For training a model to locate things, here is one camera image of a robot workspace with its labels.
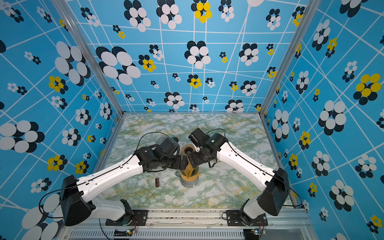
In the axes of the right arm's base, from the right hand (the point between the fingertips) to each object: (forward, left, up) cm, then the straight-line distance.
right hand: (199, 159), depth 77 cm
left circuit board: (-31, +34, -16) cm, 48 cm away
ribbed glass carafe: (-9, +6, -12) cm, 16 cm away
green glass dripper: (-7, +2, +2) cm, 8 cm away
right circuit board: (-30, -25, -18) cm, 43 cm away
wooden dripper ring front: (-8, +5, -7) cm, 11 cm away
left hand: (-2, +8, 0) cm, 8 cm away
